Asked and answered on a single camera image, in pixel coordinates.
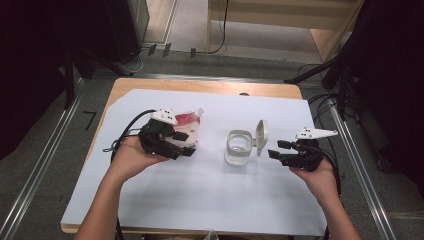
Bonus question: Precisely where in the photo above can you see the metal floor rail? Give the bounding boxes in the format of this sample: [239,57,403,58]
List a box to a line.
[0,78,85,240]
[328,96,398,240]

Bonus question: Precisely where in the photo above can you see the clear jar with white lid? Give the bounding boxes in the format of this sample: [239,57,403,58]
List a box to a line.
[223,119,270,167]

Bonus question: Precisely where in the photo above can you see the person's right hand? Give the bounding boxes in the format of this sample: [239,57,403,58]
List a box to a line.
[289,159,338,205]

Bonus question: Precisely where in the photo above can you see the light wooden furniture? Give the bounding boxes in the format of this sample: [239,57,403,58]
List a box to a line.
[206,0,365,63]

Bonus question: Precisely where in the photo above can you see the left hand-held gripper cable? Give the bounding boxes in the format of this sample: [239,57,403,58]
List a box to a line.
[102,108,158,163]

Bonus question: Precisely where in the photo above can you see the white floor cable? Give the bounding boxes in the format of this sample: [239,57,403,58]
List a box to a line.
[119,47,149,75]

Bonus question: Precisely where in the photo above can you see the hand-held gripper cable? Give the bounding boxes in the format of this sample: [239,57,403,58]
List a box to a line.
[102,108,158,163]
[311,142,343,198]

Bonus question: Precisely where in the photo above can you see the dark cabinet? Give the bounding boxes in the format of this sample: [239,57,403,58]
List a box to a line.
[104,0,150,65]

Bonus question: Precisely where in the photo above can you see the person's left hand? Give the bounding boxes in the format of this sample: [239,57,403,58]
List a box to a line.
[106,134,171,187]

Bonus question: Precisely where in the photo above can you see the angled black tape mark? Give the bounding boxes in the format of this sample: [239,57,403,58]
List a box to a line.
[82,110,98,132]

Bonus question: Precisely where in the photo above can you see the black floor cables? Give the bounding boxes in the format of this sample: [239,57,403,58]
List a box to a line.
[296,62,359,122]

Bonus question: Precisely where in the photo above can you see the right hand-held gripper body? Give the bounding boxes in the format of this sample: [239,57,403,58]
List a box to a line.
[281,127,339,173]

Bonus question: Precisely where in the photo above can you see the black curtain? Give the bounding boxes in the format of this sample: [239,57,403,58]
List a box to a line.
[0,0,113,161]
[349,0,424,189]

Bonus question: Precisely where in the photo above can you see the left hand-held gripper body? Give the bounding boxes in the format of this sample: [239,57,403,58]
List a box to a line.
[138,108,188,162]

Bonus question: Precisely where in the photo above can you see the black metal stand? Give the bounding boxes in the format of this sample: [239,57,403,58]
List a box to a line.
[283,49,355,122]
[62,43,134,110]

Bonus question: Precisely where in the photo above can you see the white paper sheet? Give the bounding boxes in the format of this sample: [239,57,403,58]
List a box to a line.
[60,88,328,237]

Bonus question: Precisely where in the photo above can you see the black hanging cable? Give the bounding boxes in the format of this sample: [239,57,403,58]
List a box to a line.
[196,0,231,55]

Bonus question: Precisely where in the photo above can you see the red and white spouted pouch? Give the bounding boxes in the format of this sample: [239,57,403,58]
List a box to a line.
[164,107,205,150]

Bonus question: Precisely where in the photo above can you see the right hand-held gripper cable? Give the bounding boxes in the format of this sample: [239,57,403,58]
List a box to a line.
[311,142,343,198]

